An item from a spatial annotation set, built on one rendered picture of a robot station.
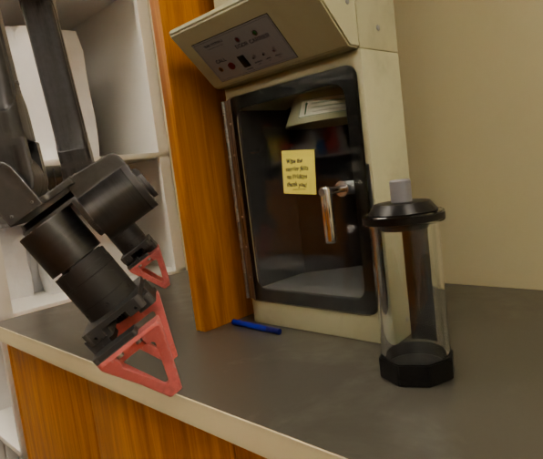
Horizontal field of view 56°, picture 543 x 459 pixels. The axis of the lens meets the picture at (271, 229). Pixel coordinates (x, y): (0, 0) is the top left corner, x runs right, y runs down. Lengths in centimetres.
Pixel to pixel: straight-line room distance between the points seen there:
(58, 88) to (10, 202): 55
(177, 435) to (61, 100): 62
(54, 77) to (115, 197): 56
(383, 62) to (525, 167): 43
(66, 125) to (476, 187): 85
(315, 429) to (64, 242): 35
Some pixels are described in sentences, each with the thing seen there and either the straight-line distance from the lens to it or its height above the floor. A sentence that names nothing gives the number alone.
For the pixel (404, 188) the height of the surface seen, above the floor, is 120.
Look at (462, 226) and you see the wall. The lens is 124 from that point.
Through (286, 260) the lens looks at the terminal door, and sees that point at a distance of 95.
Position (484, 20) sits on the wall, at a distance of 122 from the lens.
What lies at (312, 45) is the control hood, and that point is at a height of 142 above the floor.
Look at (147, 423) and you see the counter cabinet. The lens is 97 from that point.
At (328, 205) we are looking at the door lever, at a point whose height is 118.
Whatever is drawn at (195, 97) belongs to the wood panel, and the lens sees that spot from 106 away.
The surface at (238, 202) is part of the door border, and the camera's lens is 102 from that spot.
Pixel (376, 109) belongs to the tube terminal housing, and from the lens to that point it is 85.
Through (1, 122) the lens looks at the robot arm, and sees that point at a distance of 53.
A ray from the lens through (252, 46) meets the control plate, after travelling 90.
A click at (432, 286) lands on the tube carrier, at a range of 70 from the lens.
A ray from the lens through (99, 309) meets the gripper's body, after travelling 53.
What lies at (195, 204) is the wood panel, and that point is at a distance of 103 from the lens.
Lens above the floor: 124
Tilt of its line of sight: 6 degrees down
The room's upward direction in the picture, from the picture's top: 7 degrees counter-clockwise
